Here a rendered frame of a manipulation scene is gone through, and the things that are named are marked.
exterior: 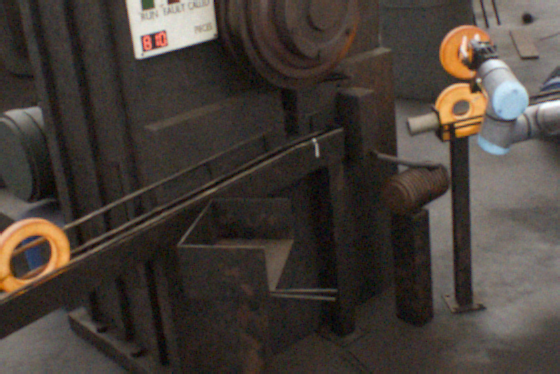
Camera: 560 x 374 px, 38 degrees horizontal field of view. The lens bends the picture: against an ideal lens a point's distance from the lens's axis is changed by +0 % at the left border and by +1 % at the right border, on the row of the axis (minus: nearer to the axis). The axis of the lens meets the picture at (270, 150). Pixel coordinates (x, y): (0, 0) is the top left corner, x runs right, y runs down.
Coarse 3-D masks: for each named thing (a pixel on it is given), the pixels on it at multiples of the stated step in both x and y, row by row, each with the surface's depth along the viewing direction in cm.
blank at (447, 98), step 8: (448, 88) 258; (456, 88) 256; (464, 88) 256; (440, 96) 258; (448, 96) 256; (456, 96) 257; (464, 96) 257; (472, 96) 257; (480, 96) 257; (440, 104) 257; (448, 104) 257; (472, 104) 258; (480, 104) 258; (440, 112) 258; (448, 112) 258; (472, 112) 259; (480, 112) 259; (448, 120) 259; (472, 120) 259; (464, 128) 260; (472, 128) 260
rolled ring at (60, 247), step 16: (16, 224) 190; (32, 224) 190; (48, 224) 193; (0, 240) 188; (16, 240) 188; (64, 240) 197; (0, 256) 187; (64, 256) 197; (0, 272) 187; (16, 288) 191
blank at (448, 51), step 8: (456, 32) 242; (464, 32) 242; (472, 32) 243; (480, 32) 243; (448, 40) 243; (456, 40) 243; (488, 40) 244; (440, 48) 246; (448, 48) 243; (456, 48) 244; (440, 56) 246; (448, 56) 244; (456, 56) 244; (448, 64) 245; (456, 64) 245; (456, 72) 246; (464, 72) 246; (472, 72) 247
